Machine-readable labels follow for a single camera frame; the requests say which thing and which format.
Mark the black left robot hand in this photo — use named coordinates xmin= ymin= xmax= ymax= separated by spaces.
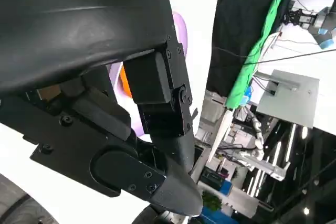
xmin=0 ymin=0 xmax=204 ymax=217

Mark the orange and white bread roll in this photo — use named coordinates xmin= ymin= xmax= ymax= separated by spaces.
xmin=119 ymin=65 xmax=133 ymax=98

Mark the lilac plate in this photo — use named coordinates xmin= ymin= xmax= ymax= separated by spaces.
xmin=109 ymin=11 xmax=188 ymax=138

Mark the black backdrop cloth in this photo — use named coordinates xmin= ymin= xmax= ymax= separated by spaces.
xmin=206 ymin=0 xmax=308 ymax=98

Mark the white slanted board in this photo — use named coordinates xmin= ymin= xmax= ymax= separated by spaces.
xmin=206 ymin=108 xmax=234 ymax=164

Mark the green cloth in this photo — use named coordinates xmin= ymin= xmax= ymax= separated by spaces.
xmin=225 ymin=0 xmax=292 ymax=109

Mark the dark grey robot body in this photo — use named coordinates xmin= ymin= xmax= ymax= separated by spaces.
xmin=0 ymin=174 xmax=58 ymax=224

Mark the light blue plastic piece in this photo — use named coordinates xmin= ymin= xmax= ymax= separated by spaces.
xmin=243 ymin=86 xmax=254 ymax=105

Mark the blue storage bin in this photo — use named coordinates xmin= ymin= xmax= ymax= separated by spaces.
xmin=220 ymin=180 xmax=233 ymax=196

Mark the green plant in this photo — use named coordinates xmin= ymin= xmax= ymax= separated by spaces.
xmin=202 ymin=191 xmax=223 ymax=211

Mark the grey metal panel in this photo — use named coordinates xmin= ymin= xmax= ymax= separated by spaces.
xmin=256 ymin=69 xmax=321 ymax=129

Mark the thin black cable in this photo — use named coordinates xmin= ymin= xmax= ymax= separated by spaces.
xmin=214 ymin=47 xmax=336 ymax=66

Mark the aluminium frame bracket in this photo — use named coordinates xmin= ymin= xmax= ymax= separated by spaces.
xmin=262 ymin=159 xmax=292 ymax=182

